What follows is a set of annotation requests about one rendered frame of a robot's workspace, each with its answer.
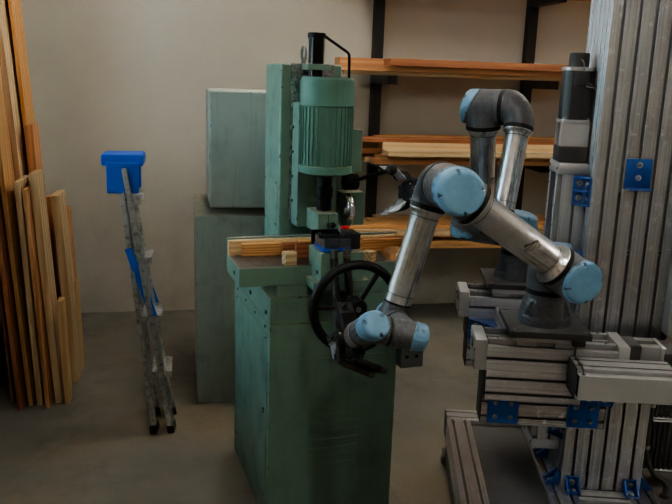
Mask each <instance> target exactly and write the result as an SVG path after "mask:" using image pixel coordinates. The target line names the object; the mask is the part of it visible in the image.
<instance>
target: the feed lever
mask: <svg viewBox="0 0 672 504"><path fill-rule="evenodd" d="M396 173H397V167H396V166H395V165H394V164H389V165H388V166H387V167H386V169H384V170H381V171H378V172H374V173H371V174H368V175H364V176H361V177H359V175H358V174H357V173H351V174H348V175H344V176H342V178H341V185H342V188H343V189H344V190H357V189H358V188H359V185H360V181H362V180H365V179H369V178H373V177H376V176H380V175H383V174H388V175H395V174H396Z"/></svg>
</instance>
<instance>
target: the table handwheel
mask: <svg viewBox="0 0 672 504"><path fill-rule="evenodd" d="M358 269H361V270H368V271H371V272H373V273H375V274H374V275H373V277H372V278H371V280H370V282H369V283H368V285H367V286H366V288H365V289H364V290H363V292H362V293H361V295H360V296H359V297H358V296H346V291H345V290H342V291H340V302H351V303H352V306H353V309H354V312H355V314H356V317H357V318H359V317H360V316H361V315H362V314H363V313H365V312H367V304H366V302H365V301H363V300H364V299H365V298H366V296H367V295H368V293H369V291H370V290H371V288H372V287H373V285H374V284H375V282H376V281H377V279H378V278H379V276H380V277H381V278H382V279H383V280H384V281H385V282H386V284H387V286H388V285H389V282H390V279H391V274H390V273H389V272H388V271H387V270H386V269H385V268H383V267H382V266H380V265H378V264H376V263H374V262H371V261H366V260H353V261H348V262H344V263H342V264H339V265H337V266H336V267H334V268H332V269H331V270H330V271H328V272H327V273H326V274H325V275H324V276H323V277H322V278H321V279H320V281H319V282H318V284H317V285H316V287H315V289H314V291H313V293H312V296H311V300H310V305H309V317H310V322H311V326H312V329H313V331H314V333H315V334H316V336H317V337H318V339H319V340H320V341H321V342H322V343H323V344H325V345H326V346H327V347H329V348H330V346H329V345H328V341H327V340H326V336H328V335H327V333H326V332H325V331H324V329H323V327H322V325H321V323H320V319H319V311H321V310H335V307H336V305H319V303H320V299H321V297H322V294H323V292H324V290H325V289H326V287H327V286H328V285H329V284H330V283H331V282H332V281H333V280H334V279H335V278H336V277H338V276H339V275H341V274H343V273H345V272H348V271H351V270H358ZM375 346H377V345H376V344H371V345H369V346H367V347H365V351H367V350H370V349H372V348H374V347H375ZM330 349H331V348H330Z"/></svg>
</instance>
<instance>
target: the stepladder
mask: <svg viewBox="0 0 672 504"><path fill-rule="evenodd" d="M145 161H146V156H145V152H144V151H105V152H104V153H103V154H102V155H101V165H102V166H106V182H107V193H119V195H120V202H121V210H122V217H123V224H124V232H125V239H126V246H127V249H125V253H126V255H127V258H128V261H129V269H130V276H131V283H132V291H133V298H134V306H135V313H136V320H137V328H138V335H139V343H140V350H141V357H142V365H143V372H144V380H145V387H146V394H147V402H148V409H149V416H150V424H151V425H150V427H149V430H150V434H157V432H158V429H159V427H160V425H159V420H157V418H156V416H158V415H161V412H160V407H159V403H158V400H157V392H156V385H155V377H159V383H160V388H161V394H162V399H163V405H164V410H165V416H166V421H167V432H168V434H170V433H174V432H175V428H176V421H175V419H174V417H173V415H175V414H177V412H176V406H175V402H174V401H173V396H172V390H171V385H170V379H169V376H172V366H173V356H165V351H164V346H163V340H162V335H161V329H160V324H159V321H162V318H163V309H164V308H163V304H156V303H158V302H159V300H158V298H157V295H156V292H155V290H154V287H153V284H152V279H151V273H150V268H149V264H152V262H153V257H154V249H146V246H145V240H144V234H143V229H142V223H141V218H140V212H139V207H138V204H142V202H143V199H144V192H139V188H141V166H143V165H144V163H145ZM144 303H145V304H144ZM147 322H149V327H150V333H151V338H152V344H153V349H154V355H155V357H154V360H153V363H152V355H151V348H150V340H149V333H148V326H147Z"/></svg>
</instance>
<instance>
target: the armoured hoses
mask: <svg viewBox="0 0 672 504"><path fill-rule="evenodd" d="M330 253H331V254H330V255H331V256H330V257H331V269H332V268H334V267H336V266H337V265H339V264H338V263H339V262H338V261H339V260H338V259H339V258H338V249H331V250H330ZM343 257H344V258H343V259H344V260H343V261H344V262H348V261H351V249H343ZM352 277H353V276H352V270H351V271H348V272H345V286H346V287H345V288H346V289H345V290H346V296H353V295H354V294H353V284H352V283H353V282H352V281H353V280H352V279H353V278H352ZM339 282H340V281H339V276H338V277H336V278H335V279H334V280H333V281H332V293H333V294H332V295H333V296H332V297H333V298H332V299H333V300H332V301H333V302H332V303H333V305H336V304H337V302H340V291H339V290H340V289H339V288H340V287H339V286H340V285H339V284H340V283H339ZM333 320H334V321H333V322H334V332H335V331H339V330H341V327H340V324H339V320H338V317H337V314H336V311H335V310H333ZM352 362H353V363H352ZM352 362H350V361H347V360H345V359H343V360H339V361H337V363H338V364H339V365H340V366H341V367H344V368H347V369H349V370H352V371H354V372H357V373H360V374H362V375H365V376H367V377H369V378H374V377H375V375H376V372H378V373H381V374H386V373H387V370H388V369H387V367H385V366H382V365H378V364H375V363H373V362H370V361H367V360H364V359H360V360H358V361H357V359H356V360H352ZM375 371H376V372H375Z"/></svg>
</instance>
